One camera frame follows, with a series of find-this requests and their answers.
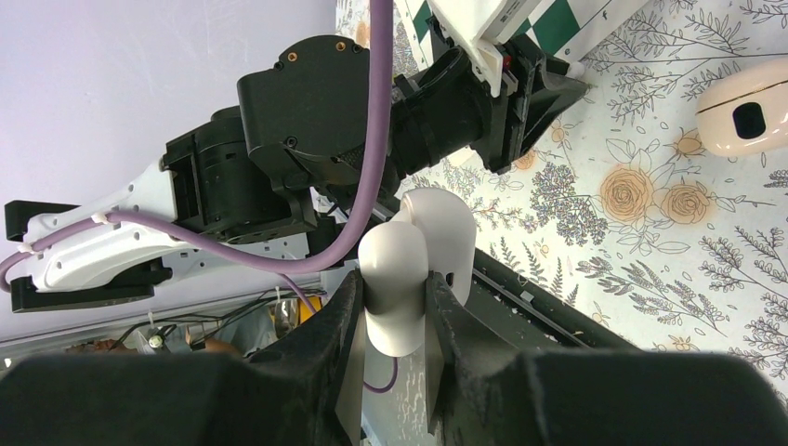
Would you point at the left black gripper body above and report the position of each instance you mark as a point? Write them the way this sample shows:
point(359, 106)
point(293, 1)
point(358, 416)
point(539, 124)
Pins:
point(446, 108)

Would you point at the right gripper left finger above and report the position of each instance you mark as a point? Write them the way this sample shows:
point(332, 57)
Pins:
point(311, 380)

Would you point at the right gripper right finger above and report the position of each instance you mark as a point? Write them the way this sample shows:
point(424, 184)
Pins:
point(482, 386)

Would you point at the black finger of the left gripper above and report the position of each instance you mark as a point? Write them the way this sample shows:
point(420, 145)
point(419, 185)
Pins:
point(556, 86)

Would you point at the white earbud case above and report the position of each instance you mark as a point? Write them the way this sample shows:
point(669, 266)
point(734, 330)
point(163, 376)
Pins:
point(434, 231)

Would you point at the beige earbud charging case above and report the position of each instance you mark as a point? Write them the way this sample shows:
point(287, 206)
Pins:
point(746, 112)

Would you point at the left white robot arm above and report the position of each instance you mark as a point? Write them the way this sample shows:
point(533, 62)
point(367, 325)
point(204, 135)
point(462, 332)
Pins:
point(288, 159)

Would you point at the green white chessboard mat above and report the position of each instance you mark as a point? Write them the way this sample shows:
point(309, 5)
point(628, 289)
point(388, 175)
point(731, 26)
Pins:
point(566, 29)

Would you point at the floral patterned table mat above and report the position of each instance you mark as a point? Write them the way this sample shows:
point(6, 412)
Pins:
point(621, 212)

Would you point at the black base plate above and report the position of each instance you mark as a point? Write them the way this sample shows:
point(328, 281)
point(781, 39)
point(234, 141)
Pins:
point(558, 317)

